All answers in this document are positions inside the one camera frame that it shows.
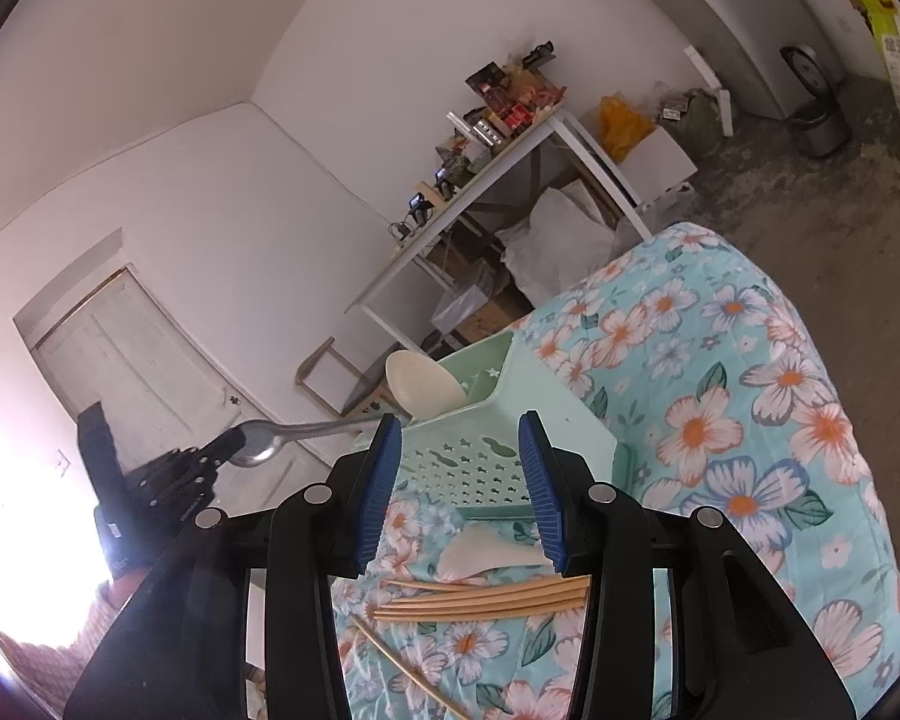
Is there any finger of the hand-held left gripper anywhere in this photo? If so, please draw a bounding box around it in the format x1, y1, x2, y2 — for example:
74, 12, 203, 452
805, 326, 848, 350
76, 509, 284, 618
126, 431, 235, 492
129, 463, 220, 527

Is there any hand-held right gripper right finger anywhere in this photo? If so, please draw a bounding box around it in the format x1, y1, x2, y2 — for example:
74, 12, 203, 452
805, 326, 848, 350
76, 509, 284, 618
518, 412, 860, 720

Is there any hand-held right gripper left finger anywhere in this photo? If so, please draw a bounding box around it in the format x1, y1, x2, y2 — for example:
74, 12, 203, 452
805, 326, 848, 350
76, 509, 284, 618
64, 414, 404, 720

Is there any metal spoon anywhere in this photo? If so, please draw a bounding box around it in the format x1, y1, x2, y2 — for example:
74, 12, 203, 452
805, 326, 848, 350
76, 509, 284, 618
227, 412, 395, 467

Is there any green plastic utensil holder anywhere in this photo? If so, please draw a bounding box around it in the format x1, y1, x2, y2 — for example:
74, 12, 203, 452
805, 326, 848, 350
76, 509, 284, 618
386, 330, 646, 523

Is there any white rice spoon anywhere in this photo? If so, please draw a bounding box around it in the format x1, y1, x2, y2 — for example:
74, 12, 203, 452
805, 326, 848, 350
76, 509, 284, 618
436, 527, 552, 584

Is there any wooden chopstick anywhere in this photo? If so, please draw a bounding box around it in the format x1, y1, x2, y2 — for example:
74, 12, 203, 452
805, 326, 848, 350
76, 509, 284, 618
388, 582, 592, 608
375, 589, 590, 616
373, 597, 587, 622
351, 613, 475, 720

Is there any wooden chair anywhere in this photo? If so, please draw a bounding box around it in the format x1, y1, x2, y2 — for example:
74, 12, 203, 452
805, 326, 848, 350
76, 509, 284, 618
295, 336, 395, 421

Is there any white door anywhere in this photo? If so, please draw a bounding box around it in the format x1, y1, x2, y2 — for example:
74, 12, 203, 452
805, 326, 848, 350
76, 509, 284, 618
15, 266, 331, 496

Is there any brown cardboard box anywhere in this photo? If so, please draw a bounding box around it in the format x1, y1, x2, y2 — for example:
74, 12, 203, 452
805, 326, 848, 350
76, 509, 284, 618
450, 292, 541, 346

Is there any floral teal blanket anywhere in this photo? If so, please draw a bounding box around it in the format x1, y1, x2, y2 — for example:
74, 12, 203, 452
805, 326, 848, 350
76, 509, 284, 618
326, 221, 900, 720

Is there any clear plastic bin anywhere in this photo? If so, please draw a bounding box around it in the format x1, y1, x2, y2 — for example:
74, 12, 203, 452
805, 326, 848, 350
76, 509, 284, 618
431, 262, 511, 335

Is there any white sack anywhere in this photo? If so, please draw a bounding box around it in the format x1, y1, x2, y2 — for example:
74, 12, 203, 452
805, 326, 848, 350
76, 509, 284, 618
495, 184, 642, 308

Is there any white table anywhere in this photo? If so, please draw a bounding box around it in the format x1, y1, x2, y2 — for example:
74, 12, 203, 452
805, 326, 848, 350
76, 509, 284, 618
345, 105, 653, 357

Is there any white box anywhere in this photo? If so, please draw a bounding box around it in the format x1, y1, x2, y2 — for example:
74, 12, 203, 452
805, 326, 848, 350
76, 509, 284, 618
619, 124, 698, 211

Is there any silver metal box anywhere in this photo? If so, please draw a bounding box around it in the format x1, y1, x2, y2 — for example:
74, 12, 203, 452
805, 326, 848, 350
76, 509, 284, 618
465, 116, 505, 149

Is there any yellow plastic bag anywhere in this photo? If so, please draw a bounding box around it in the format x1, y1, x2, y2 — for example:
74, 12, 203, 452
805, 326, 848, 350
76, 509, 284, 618
596, 94, 657, 162

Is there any red bottle pack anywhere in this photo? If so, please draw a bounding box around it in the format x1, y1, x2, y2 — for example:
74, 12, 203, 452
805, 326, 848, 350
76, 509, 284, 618
487, 101, 533, 134

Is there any green bag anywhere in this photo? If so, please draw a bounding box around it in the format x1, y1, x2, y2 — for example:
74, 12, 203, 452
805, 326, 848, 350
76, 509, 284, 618
660, 86, 725, 155

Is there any white plastic panel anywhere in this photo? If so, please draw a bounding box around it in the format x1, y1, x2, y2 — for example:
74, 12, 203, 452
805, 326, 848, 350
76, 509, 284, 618
682, 45, 734, 137

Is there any dark printed box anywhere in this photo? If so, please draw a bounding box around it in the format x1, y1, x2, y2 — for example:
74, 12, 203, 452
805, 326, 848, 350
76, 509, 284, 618
465, 60, 507, 95

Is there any rice cooker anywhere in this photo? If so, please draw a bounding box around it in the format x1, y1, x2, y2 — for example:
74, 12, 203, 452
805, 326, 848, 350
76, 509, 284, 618
780, 41, 852, 160

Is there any silver refrigerator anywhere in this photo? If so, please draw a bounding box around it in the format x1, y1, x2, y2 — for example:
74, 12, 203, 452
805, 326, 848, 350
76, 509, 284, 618
637, 0, 845, 121

